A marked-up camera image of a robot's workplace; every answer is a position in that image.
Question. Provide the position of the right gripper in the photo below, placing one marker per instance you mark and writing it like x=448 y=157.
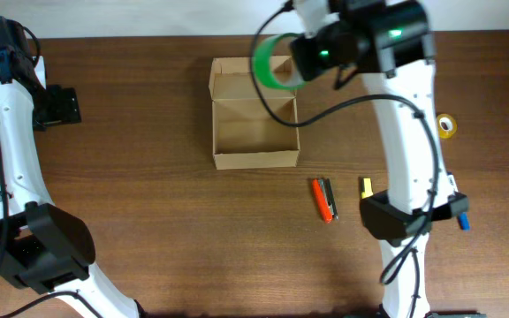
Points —
x=305 y=47

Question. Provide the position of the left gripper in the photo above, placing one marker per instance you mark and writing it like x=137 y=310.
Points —
x=64 y=106

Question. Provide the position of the green tape roll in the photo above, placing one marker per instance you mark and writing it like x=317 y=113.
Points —
x=264 y=72

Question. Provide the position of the brown cardboard box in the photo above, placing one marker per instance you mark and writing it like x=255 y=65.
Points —
x=244 y=135

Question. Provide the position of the small yellow tape roll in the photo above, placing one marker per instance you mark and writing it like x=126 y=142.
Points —
x=447 y=126

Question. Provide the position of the orange stapler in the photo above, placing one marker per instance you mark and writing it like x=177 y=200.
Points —
x=324 y=199

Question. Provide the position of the yellow highlighter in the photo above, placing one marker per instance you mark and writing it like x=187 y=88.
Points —
x=366 y=188

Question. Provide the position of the blue white marker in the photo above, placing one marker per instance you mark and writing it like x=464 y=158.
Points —
x=462 y=218

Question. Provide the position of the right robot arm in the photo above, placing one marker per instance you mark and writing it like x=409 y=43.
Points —
x=390 y=46

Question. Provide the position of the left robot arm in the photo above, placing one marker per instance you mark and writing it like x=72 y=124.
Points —
x=42 y=247

